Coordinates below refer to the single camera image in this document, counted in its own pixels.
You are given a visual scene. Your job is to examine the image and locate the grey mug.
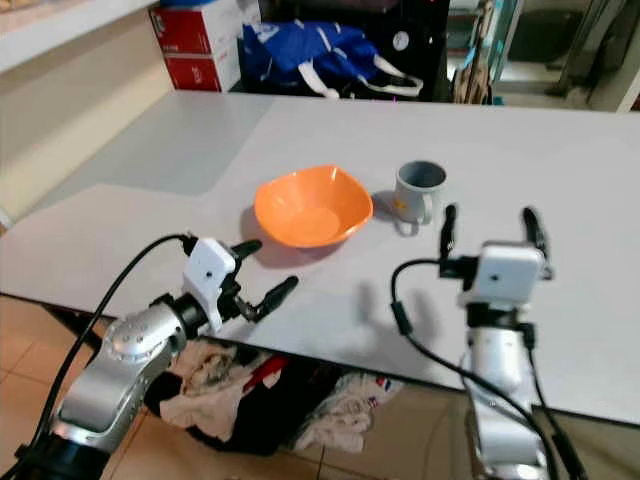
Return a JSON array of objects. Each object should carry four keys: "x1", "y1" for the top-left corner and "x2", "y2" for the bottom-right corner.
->
[{"x1": 393, "y1": 160, "x2": 448, "y2": 238}]

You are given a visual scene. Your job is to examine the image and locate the red fabric item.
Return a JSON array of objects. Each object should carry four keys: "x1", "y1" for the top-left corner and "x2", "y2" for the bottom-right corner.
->
[{"x1": 240, "y1": 355, "x2": 286, "y2": 391}]

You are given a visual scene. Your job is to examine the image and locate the orange plastic bowl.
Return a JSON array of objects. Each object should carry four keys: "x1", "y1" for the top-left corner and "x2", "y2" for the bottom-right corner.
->
[{"x1": 253, "y1": 164, "x2": 374, "y2": 249}]

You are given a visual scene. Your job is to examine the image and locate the beige crumpled cloth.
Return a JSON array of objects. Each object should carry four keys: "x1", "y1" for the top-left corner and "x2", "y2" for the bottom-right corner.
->
[{"x1": 160, "y1": 340, "x2": 251, "y2": 441}]

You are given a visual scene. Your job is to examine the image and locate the black bag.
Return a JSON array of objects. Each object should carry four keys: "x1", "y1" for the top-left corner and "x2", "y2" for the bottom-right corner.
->
[{"x1": 150, "y1": 350, "x2": 341, "y2": 456}]

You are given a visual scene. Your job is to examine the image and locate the white printed cloth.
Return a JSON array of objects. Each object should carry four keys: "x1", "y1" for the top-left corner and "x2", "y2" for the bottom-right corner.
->
[{"x1": 295, "y1": 370, "x2": 403, "y2": 453}]

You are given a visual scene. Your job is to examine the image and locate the black metal table leg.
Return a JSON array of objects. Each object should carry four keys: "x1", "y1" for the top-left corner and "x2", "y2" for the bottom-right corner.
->
[{"x1": 48, "y1": 303, "x2": 106, "y2": 348}]

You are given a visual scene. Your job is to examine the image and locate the small red white box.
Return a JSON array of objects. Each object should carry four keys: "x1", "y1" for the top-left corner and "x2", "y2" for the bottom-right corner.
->
[{"x1": 163, "y1": 52, "x2": 243, "y2": 93}]

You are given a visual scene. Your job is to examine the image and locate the glass door cabinet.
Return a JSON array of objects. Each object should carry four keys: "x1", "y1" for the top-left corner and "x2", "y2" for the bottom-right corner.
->
[{"x1": 495, "y1": 0, "x2": 640, "y2": 111}]

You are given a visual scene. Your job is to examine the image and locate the large red white box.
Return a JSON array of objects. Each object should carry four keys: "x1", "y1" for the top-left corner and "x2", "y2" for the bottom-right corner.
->
[{"x1": 150, "y1": 0, "x2": 243, "y2": 59}]

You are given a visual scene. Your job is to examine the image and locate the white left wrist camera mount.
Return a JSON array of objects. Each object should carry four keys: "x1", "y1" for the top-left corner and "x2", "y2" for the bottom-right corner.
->
[{"x1": 182, "y1": 237, "x2": 241, "y2": 313}]

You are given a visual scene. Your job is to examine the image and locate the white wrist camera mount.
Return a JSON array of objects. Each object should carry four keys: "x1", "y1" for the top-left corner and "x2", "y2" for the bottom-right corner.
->
[
  {"x1": 472, "y1": 242, "x2": 548, "y2": 306},
  {"x1": 182, "y1": 237, "x2": 241, "y2": 313}
]

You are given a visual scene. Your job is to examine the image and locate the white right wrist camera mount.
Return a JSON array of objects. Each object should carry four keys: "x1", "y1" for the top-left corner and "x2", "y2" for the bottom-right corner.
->
[{"x1": 472, "y1": 242, "x2": 548, "y2": 306}]

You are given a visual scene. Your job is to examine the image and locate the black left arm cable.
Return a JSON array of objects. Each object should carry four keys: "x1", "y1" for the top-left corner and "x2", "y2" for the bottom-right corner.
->
[{"x1": 25, "y1": 233, "x2": 199, "y2": 471}]

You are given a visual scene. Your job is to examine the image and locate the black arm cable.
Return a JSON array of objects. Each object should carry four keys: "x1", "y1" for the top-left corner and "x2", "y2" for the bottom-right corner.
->
[
  {"x1": 25, "y1": 233, "x2": 199, "y2": 471},
  {"x1": 390, "y1": 257, "x2": 561, "y2": 480}
]

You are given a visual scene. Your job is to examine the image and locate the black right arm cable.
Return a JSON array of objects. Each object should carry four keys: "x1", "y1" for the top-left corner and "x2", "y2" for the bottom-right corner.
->
[{"x1": 390, "y1": 257, "x2": 561, "y2": 480}]

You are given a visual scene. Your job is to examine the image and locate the blue bag white straps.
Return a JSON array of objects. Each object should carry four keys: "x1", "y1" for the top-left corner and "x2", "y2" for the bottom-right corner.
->
[{"x1": 240, "y1": 20, "x2": 423, "y2": 101}]

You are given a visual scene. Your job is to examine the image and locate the white wall shelf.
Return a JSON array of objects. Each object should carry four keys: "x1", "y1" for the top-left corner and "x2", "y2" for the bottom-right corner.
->
[{"x1": 0, "y1": 0, "x2": 161, "y2": 73}]

